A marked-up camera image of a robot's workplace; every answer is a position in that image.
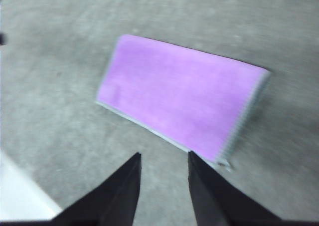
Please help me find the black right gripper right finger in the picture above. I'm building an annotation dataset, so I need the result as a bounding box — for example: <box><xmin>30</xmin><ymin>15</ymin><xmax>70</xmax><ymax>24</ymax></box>
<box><xmin>188</xmin><ymin>151</ymin><xmax>282</xmax><ymax>226</ymax></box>

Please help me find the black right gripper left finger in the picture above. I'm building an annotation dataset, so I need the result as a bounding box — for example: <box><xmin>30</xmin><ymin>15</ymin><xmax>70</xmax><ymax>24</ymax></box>
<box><xmin>51</xmin><ymin>152</ymin><xmax>142</xmax><ymax>226</ymax></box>

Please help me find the purple towel with grey hem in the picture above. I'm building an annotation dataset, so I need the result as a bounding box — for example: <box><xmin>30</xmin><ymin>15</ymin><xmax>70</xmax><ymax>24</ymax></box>
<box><xmin>94</xmin><ymin>33</ymin><xmax>272</xmax><ymax>173</ymax></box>

